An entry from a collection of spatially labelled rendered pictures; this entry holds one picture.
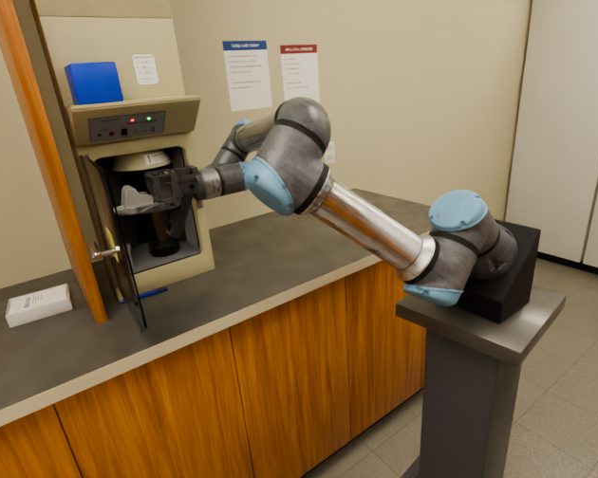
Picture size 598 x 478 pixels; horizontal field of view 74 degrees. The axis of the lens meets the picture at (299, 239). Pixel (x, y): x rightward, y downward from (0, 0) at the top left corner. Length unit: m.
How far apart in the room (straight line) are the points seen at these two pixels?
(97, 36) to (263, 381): 1.09
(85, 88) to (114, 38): 0.20
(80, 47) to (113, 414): 0.93
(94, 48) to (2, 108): 0.50
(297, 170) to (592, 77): 2.89
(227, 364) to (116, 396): 0.31
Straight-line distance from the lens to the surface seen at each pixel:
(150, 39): 1.26
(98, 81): 1.11
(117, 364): 1.08
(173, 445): 1.33
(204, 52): 1.79
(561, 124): 3.52
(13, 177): 1.64
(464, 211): 0.92
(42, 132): 1.11
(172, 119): 1.19
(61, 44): 1.21
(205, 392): 1.27
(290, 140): 0.75
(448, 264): 0.88
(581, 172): 3.51
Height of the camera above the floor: 1.52
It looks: 22 degrees down
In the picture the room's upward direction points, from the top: 5 degrees counter-clockwise
